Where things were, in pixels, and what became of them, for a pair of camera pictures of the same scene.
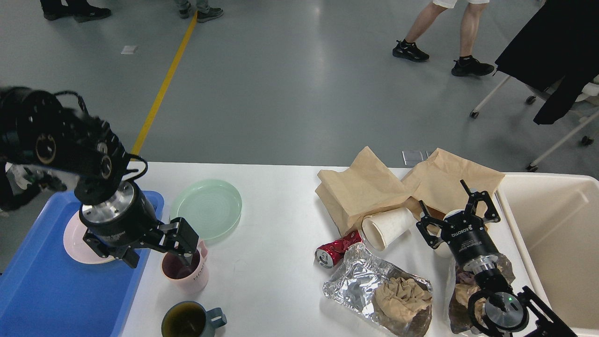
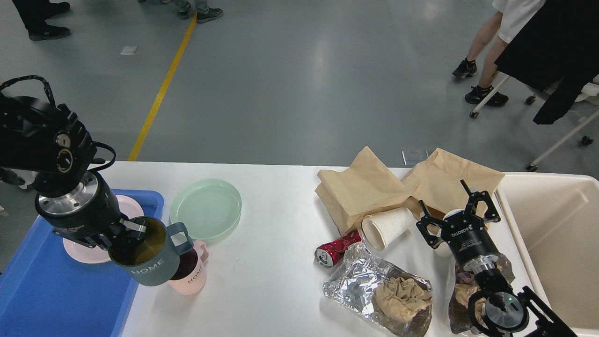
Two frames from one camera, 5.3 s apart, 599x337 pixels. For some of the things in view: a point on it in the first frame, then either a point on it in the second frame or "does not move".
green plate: [214, 207] does not move
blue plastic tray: [44, 292] does not move
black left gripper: [126, 218] → [91, 208]
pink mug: [187, 279] does not move
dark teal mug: [188, 318] → [153, 260]
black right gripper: [465, 233] does not move
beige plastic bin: [554, 217] does not move
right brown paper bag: [436, 180] does not move
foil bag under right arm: [466, 284] does not move
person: [80, 10] → [33, 14]
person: [464, 66] → [496, 33]
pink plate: [77, 247] does not move
